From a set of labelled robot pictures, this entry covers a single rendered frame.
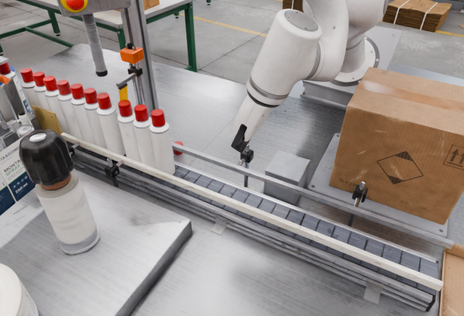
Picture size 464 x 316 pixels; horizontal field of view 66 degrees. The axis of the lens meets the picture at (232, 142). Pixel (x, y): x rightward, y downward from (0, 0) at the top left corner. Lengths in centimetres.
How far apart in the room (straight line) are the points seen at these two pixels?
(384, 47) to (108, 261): 117
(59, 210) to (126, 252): 18
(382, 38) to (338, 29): 82
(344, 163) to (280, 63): 45
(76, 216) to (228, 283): 36
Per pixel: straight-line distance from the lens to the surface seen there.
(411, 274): 86
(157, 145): 95
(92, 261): 89
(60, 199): 79
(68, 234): 86
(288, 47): 61
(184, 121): 132
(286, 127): 129
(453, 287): 98
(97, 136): 112
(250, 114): 69
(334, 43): 68
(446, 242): 88
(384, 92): 99
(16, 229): 103
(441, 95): 104
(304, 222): 92
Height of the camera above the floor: 157
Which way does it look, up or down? 38 degrees down
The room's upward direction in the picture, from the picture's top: straight up
